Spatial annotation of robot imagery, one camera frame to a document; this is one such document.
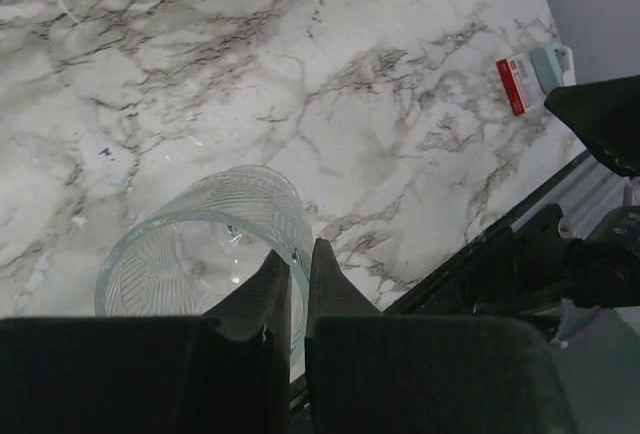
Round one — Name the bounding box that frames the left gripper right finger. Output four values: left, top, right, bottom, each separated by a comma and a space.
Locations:
305, 239, 578, 433

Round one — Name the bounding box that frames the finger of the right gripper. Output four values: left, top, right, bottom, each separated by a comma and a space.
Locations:
544, 75, 640, 177

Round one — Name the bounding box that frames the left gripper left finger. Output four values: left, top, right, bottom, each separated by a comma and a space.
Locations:
1, 253, 291, 433

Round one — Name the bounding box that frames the clear wine glass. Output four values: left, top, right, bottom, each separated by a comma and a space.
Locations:
94, 165, 313, 364

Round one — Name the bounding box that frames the small red white box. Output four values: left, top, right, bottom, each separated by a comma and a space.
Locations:
496, 53, 543, 116

